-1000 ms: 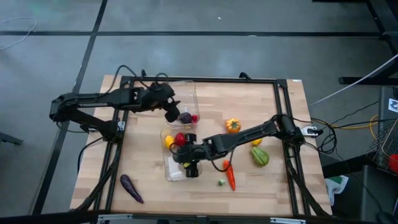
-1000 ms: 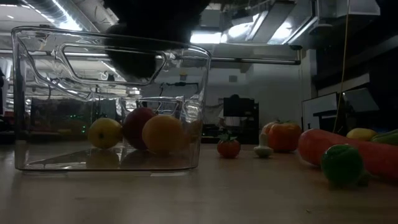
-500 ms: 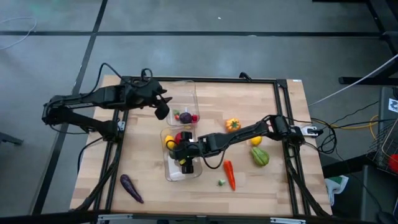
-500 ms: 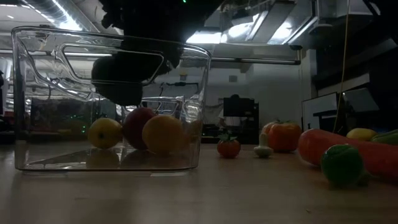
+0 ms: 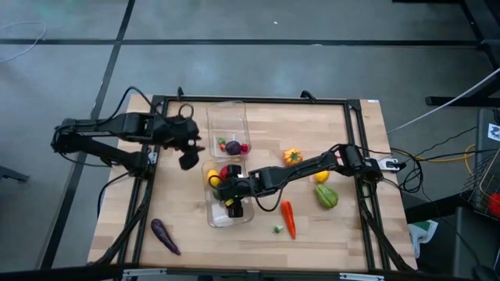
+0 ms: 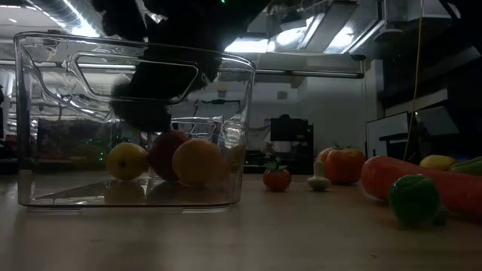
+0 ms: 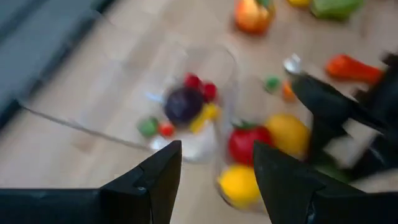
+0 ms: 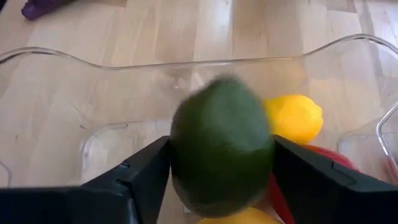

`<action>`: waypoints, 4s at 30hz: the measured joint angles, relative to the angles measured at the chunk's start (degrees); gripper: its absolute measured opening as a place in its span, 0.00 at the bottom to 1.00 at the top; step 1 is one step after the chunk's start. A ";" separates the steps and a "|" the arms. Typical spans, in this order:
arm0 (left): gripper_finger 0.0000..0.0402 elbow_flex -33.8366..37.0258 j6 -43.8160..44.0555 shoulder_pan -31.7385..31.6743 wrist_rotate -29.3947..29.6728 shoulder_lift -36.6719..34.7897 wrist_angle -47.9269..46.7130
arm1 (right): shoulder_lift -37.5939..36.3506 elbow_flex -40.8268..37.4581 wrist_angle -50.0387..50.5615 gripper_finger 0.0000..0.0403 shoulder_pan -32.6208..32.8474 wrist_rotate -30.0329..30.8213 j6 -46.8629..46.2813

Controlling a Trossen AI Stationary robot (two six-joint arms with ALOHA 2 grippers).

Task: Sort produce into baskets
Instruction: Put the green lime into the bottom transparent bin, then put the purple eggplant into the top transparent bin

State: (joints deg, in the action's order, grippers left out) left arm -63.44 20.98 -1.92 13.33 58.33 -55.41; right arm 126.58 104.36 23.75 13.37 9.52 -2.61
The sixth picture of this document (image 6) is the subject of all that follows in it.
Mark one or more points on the small white mushroom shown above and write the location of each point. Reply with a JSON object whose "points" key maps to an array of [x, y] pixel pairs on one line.
{"points": [[319, 182]]}

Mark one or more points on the white panel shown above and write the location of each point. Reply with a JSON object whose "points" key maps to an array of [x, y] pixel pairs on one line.
{"points": [[386, 130]]}

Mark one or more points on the horizontal metal bar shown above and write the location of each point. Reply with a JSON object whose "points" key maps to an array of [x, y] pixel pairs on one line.
{"points": [[309, 73]]}

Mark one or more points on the dark shelving unit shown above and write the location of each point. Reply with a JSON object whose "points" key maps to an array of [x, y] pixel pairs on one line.
{"points": [[467, 94]]}

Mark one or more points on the grey panel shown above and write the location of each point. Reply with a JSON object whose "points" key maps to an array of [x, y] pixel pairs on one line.
{"points": [[437, 120]]}

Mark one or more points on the silver ceiling duct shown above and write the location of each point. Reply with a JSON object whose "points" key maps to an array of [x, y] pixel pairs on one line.
{"points": [[49, 7]]}

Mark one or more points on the small green leafy vegetable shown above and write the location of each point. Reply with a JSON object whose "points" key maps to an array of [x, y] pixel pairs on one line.
{"points": [[414, 199]]}

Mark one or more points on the person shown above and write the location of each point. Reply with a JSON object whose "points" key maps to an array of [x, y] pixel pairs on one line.
{"points": [[281, 147]]}

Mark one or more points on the clear plastic bin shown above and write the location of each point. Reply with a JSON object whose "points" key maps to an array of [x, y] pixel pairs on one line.
{"points": [[45, 180], [211, 126]]}

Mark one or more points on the yellow lemon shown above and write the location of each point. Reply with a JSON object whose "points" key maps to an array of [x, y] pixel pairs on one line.
{"points": [[437, 162]]}

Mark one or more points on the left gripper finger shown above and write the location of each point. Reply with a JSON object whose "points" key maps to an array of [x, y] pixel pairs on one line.
{"points": [[139, 111]]}

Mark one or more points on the round yellow fruit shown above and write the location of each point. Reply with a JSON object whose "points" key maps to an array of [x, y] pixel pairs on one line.
{"points": [[126, 162]]}

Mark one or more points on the red tomato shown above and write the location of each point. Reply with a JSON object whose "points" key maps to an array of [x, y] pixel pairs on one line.
{"points": [[162, 154]]}

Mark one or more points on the orange pumpkin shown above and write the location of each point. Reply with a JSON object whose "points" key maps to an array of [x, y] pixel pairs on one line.
{"points": [[344, 165]]}

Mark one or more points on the ceiling light panel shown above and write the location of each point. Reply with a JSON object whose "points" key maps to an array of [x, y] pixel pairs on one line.
{"points": [[293, 37], [246, 45]]}

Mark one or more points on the green chayote squash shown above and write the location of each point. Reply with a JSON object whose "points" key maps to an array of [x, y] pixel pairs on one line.
{"points": [[470, 167]]}

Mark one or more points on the orange carrot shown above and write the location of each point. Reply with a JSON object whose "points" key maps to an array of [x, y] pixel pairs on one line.
{"points": [[463, 193]]}

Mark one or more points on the yellow orange mango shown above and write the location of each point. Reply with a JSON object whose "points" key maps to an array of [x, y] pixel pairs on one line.
{"points": [[197, 162]]}

